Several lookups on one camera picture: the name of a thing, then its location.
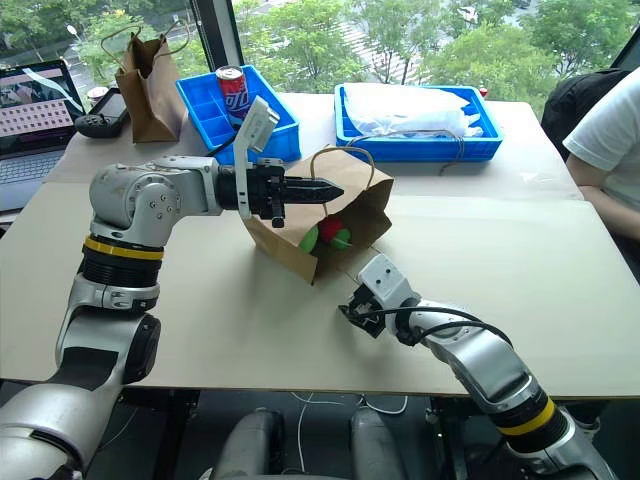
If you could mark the brown paper bag standing upright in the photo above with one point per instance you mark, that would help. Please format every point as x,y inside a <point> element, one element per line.
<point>150,100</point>

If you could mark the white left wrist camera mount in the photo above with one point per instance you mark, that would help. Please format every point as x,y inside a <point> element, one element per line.
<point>257,125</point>

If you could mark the person's bare forearm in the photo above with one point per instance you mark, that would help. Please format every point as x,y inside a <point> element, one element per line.
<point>612,210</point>

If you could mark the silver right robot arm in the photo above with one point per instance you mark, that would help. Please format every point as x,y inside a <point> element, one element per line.
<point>492,370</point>

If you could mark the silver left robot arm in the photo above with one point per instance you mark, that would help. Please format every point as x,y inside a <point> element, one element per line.
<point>135,200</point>

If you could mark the red cola can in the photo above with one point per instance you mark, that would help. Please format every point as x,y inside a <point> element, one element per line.
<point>235,97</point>

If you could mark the black backpack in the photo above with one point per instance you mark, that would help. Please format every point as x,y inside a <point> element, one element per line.
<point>575,105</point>

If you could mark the white plastic bags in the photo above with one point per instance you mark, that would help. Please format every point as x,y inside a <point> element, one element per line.
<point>405,110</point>

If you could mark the open laptop computer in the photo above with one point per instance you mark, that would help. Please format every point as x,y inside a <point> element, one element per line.
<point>30,130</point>

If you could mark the dark grey rounded shape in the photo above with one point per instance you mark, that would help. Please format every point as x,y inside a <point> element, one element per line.
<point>252,445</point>
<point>377,445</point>

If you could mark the red and green plush toy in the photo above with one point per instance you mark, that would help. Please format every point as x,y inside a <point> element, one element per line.
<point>329,231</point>

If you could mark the blue plastic compartment bin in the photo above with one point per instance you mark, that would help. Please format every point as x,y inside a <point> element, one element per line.
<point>270,142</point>

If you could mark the black window frame post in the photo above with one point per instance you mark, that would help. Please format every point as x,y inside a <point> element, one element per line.
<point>217,40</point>

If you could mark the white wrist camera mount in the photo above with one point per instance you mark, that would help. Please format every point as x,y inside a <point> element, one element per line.
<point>257,125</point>
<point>385,282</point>

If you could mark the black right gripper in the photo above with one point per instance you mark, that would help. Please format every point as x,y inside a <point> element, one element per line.
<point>365,302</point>

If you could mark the black handheld controller device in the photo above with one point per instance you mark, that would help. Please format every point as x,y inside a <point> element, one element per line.
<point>105,117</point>

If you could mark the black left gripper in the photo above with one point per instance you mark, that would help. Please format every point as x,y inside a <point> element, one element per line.
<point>264,192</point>

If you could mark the blue plastic shallow bin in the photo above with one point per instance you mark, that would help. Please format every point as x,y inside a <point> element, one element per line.
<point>425,147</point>

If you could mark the person in white shirt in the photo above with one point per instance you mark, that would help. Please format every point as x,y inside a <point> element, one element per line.
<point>610,135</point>

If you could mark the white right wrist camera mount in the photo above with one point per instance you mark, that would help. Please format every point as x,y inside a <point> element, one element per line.
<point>385,282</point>

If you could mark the brown paper bag lying open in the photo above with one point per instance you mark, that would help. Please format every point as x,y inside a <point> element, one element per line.
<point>280,240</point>

